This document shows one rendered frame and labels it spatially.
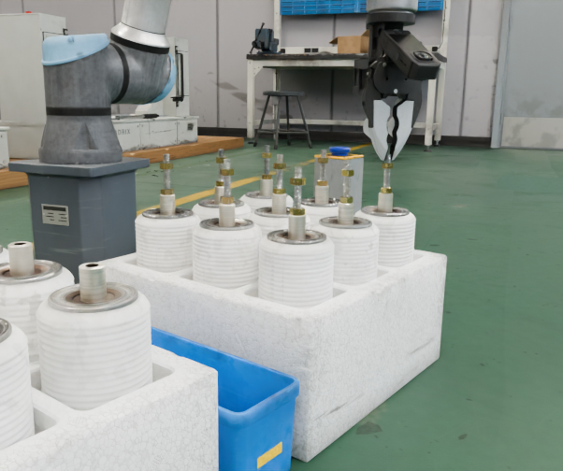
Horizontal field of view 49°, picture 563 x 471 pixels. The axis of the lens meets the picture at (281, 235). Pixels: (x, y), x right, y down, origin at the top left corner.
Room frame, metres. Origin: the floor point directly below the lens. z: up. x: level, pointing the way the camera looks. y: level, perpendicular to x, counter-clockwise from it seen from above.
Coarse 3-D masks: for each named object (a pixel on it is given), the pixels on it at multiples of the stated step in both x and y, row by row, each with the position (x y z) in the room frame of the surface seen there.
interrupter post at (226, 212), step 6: (222, 204) 0.83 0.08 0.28; (234, 204) 0.83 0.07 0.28; (222, 210) 0.83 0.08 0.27; (228, 210) 0.83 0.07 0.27; (234, 210) 0.83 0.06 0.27; (222, 216) 0.83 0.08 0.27; (228, 216) 0.83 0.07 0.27; (234, 216) 0.83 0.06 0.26; (222, 222) 0.83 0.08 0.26; (228, 222) 0.83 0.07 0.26; (234, 222) 0.83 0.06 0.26
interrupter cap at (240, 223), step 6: (204, 222) 0.84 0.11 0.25; (210, 222) 0.84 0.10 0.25; (216, 222) 0.85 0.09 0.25; (240, 222) 0.84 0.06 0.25; (246, 222) 0.84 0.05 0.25; (252, 222) 0.84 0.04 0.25; (204, 228) 0.81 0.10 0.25; (210, 228) 0.80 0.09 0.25; (216, 228) 0.80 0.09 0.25; (222, 228) 0.80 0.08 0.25; (228, 228) 0.80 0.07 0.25; (234, 228) 0.80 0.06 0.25; (240, 228) 0.80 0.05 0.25; (246, 228) 0.81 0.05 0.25
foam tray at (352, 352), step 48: (144, 288) 0.83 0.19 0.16; (192, 288) 0.77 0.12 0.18; (240, 288) 0.77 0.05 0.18; (336, 288) 0.79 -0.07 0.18; (384, 288) 0.80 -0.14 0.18; (432, 288) 0.93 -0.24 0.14; (192, 336) 0.77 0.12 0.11; (240, 336) 0.72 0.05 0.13; (288, 336) 0.68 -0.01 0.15; (336, 336) 0.70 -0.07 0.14; (384, 336) 0.80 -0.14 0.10; (432, 336) 0.94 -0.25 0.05; (336, 384) 0.70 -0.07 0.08; (384, 384) 0.81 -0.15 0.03; (336, 432) 0.71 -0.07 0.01
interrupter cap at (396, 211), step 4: (364, 208) 0.96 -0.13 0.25; (368, 208) 0.96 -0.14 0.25; (372, 208) 0.97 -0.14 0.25; (376, 208) 0.97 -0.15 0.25; (392, 208) 0.97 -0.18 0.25; (396, 208) 0.97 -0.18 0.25; (400, 208) 0.97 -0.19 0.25; (404, 208) 0.96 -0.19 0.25; (364, 212) 0.94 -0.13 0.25; (368, 212) 0.93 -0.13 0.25; (372, 212) 0.93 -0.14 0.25; (376, 212) 0.93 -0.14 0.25; (392, 212) 0.95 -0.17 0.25; (396, 212) 0.94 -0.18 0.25; (400, 212) 0.94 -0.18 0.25; (404, 212) 0.94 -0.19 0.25; (408, 212) 0.94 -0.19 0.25; (380, 216) 0.92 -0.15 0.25; (384, 216) 0.92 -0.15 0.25; (388, 216) 0.92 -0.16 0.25; (392, 216) 0.92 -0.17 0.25; (396, 216) 0.92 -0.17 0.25; (400, 216) 0.92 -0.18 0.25
